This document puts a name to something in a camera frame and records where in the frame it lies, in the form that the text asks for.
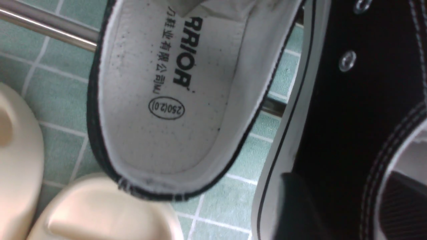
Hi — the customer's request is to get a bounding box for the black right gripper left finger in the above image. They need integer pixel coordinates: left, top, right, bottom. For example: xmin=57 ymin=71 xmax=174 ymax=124
xmin=272 ymin=173 xmax=331 ymax=240

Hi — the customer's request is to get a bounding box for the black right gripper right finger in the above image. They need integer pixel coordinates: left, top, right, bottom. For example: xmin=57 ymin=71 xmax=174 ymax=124
xmin=380 ymin=172 xmax=427 ymax=240

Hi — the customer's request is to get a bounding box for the black canvas sneaker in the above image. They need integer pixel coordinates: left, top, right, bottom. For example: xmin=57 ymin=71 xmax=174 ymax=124
xmin=252 ymin=0 xmax=426 ymax=240
xmin=87 ymin=0 xmax=305 ymax=201

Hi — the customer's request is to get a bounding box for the right cream slipper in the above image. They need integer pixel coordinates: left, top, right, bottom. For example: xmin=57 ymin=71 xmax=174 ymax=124
xmin=28 ymin=173 xmax=183 ymax=240

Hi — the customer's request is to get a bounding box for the cream slipper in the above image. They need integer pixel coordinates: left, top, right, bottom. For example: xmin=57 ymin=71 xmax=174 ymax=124
xmin=0 ymin=83 xmax=44 ymax=240
xmin=28 ymin=173 xmax=183 ymax=240

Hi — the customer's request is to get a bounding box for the left cream slipper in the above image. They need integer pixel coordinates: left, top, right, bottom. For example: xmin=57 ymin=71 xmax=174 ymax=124
xmin=0 ymin=83 xmax=44 ymax=240

